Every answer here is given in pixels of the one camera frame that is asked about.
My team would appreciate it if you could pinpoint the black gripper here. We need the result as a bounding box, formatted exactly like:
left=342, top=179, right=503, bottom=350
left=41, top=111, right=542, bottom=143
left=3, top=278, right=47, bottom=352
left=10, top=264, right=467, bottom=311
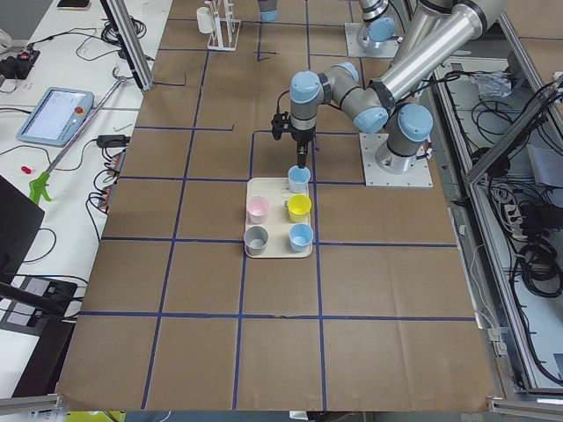
left=290, top=127, right=315, bottom=169

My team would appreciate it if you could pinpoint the light blue cup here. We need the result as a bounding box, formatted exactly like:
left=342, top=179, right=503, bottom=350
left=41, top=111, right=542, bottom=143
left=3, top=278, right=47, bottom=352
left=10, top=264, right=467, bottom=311
left=288, top=165, right=311, bottom=193
left=289, top=223, right=313, bottom=252

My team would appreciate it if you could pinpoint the white ikea cup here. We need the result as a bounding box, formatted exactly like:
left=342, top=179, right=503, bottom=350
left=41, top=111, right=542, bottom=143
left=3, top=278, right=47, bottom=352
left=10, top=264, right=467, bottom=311
left=196, top=7, right=215, bottom=34

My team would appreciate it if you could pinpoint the yellow cup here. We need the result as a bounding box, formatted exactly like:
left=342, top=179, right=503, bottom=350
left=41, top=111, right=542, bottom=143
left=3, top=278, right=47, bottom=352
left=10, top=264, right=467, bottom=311
left=288, top=194, right=312, bottom=222

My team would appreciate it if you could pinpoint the pink cup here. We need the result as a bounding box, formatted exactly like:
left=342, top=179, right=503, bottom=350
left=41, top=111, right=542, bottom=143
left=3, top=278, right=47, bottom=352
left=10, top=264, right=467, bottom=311
left=246, top=195, right=270, bottom=224

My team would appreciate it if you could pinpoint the grey cup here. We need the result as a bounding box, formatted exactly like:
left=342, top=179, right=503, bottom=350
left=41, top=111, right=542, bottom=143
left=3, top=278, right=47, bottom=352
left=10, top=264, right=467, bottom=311
left=244, top=226, right=269, bottom=257

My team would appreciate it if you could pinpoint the cream plastic tray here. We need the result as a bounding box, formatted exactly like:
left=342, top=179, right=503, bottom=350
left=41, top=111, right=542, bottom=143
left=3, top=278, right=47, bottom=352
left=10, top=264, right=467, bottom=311
left=245, top=178, right=312, bottom=258

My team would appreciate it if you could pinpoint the allen key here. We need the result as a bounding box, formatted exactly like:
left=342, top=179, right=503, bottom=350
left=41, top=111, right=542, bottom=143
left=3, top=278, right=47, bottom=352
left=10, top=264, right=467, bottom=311
left=113, top=123, right=133, bottom=132

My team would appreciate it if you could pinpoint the black power adapter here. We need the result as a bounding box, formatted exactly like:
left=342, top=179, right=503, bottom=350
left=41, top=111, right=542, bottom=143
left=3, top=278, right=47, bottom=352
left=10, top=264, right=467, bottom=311
left=96, top=135, right=130, bottom=149

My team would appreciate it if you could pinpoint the teach pendant tablet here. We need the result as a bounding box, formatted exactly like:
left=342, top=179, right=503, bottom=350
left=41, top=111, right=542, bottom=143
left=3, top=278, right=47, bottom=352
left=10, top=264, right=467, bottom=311
left=17, top=87, right=94, bottom=147

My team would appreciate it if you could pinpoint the black monitor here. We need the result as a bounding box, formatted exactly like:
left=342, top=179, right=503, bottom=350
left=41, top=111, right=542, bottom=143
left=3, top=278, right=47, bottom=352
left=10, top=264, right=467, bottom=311
left=0, top=177, right=44, bottom=284

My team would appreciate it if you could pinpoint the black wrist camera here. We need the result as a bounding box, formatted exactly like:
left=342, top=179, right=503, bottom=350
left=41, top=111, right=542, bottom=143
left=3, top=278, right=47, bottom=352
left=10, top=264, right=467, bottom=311
left=271, top=112, right=290, bottom=141

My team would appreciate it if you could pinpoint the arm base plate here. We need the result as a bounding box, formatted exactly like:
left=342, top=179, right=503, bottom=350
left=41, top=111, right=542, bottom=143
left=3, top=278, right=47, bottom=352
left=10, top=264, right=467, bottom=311
left=359, top=133, right=433, bottom=189
left=345, top=23, right=402, bottom=59

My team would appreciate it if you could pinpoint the white wire cup rack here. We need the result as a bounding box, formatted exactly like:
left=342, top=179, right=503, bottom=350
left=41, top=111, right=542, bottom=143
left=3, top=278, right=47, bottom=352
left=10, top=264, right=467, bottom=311
left=202, top=1, right=241, bottom=52

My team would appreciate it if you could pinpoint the aluminium frame post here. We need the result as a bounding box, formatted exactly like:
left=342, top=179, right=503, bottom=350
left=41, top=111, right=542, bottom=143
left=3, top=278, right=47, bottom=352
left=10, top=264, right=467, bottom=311
left=100, top=0, right=154, bottom=92

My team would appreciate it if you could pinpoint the green handled reacher grabber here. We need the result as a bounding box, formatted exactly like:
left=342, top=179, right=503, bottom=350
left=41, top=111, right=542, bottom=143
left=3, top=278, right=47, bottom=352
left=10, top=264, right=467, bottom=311
left=17, top=73, right=129, bottom=204

